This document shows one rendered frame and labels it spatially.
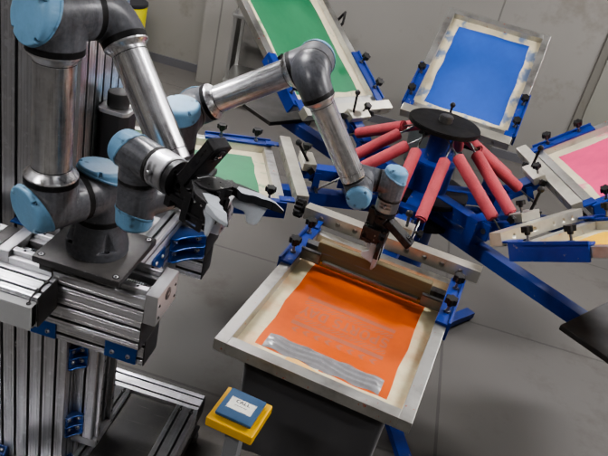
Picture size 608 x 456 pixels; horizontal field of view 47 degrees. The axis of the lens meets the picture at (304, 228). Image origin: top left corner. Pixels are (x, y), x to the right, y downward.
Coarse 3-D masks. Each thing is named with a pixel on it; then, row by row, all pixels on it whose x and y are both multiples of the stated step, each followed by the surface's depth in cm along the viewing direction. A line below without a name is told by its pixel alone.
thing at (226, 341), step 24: (336, 240) 254; (288, 264) 233; (408, 264) 250; (264, 288) 218; (240, 312) 205; (216, 336) 194; (432, 336) 215; (264, 360) 189; (288, 360) 191; (432, 360) 205; (312, 384) 187; (336, 384) 187; (360, 408) 184; (384, 408) 183; (408, 408) 185; (408, 432) 182
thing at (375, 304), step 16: (368, 288) 237; (368, 304) 229; (384, 304) 231; (400, 304) 233; (416, 304) 235; (384, 320) 223; (400, 320) 225; (416, 320) 227; (400, 336) 218; (336, 352) 204; (400, 352) 210; (368, 368) 201; (384, 368) 202; (384, 384) 196
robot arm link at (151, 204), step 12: (120, 192) 131; (132, 192) 130; (144, 192) 131; (156, 192) 134; (120, 204) 132; (132, 204) 132; (144, 204) 132; (156, 204) 135; (120, 216) 134; (132, 216) 133; (144, 216) 134; (120, 228) 135; (132, 228) 134; (144, 228) 135
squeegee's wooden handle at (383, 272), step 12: (324, 240) 238; (324, 252) 238; (336, 252) 236; (348, 252) 235; (336, 264) 238; (348, 264) 236; (360, 264) 235; (384, 264) 232; (372, 276) 235; (384, 276) 233; (396, 276) 231; (408, 276) 230; (420, 276) 231; (396, 288) 233; (408, 288) 232; (420, 288) 230
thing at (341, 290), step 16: (320, 272) 240; (336, 272) 242; (304, 288) 229; (320, 288) 231; (336, 288) 233; (352, 288) 235; (288, 304) 220; (336, 304) 225; (352, 304) 227; (272, 320) 211; (288, 320) 212; (288, 336) 206; (304, 336) 208; (320, 352) 203
